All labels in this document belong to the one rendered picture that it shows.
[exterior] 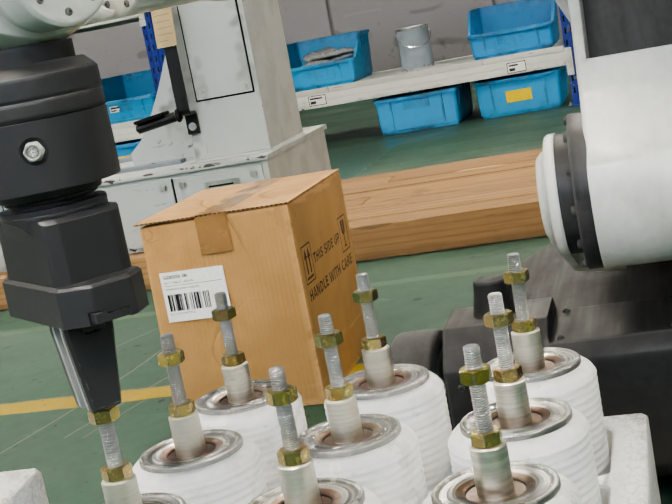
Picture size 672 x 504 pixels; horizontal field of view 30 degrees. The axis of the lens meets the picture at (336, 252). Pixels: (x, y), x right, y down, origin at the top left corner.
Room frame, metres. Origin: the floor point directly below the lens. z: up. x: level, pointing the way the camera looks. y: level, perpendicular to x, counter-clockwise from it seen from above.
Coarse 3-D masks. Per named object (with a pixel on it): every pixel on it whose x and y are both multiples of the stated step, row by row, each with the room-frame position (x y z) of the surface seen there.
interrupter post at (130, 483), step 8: (128, 480) 0.75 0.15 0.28; (136, 480) 0.76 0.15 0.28; (104, 488) 0.75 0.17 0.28; (112, 488) 0.75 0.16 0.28; (120, 488) 0.75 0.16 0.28; (128, 488) 0.75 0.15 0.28; (136, 488) 0.75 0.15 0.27; (104, 496) 0.75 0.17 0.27; (112, 496) 0.75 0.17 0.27; (120, 496) 0.75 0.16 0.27; (128, 496) 0.75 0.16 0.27; (136, 496) 0.75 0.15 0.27
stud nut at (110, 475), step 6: (126, 462) 0.76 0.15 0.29; (102, 468) 0.75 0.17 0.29; (108, 468) 0.75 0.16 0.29; (114, 468) 0.75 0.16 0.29; (120, 468) 0.75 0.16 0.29; (126, 468) 0.75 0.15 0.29; (102, 474) 0.75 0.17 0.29; (108, 474) 0.75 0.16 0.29; (114, 474) 0.75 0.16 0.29; (120, 474) 0.75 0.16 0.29; (126, 474) 0.75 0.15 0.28; (108, 480) 0.75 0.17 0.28; (114, 480) 0.75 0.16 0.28; (120, 480) 0.75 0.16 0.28
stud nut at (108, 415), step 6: (108, 408) 0.75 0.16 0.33; (114, 408) 0.75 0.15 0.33; (90, 414) 0.75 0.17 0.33; (96, 414) 0.75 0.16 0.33; (102, 414) 0.75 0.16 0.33; (108, 414) 0.75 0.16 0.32; (114, 414) 0.75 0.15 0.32; (90, 420) 0.75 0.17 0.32; (96, 420) 0.75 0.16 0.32; (102, 420) 0.75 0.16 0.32; (108, 420) 0.75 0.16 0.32; (114, 420) 0.75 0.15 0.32
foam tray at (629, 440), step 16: (608, 416) 0.98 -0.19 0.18; (624, 416) 0.97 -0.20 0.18; (640, 416) 0.96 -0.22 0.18; (608, 432) 0.95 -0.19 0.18; (624, 432) 0.93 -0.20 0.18; (640, 432) 0.93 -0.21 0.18; (624, 448) 0.90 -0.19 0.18; (640, 448) 0.90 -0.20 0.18; (624, 464) 0.87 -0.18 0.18; (640, 464) 0.86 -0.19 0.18; (608, 480) 0.85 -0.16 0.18; (624, 480) 0.84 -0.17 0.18; (640, 480) 0.84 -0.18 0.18; (656, 480) 0.95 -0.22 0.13; (608, 496) 0.82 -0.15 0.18; (624, 496) 0.81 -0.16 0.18; (640, 496) 0.81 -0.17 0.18; (656, 496) 0.92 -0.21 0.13
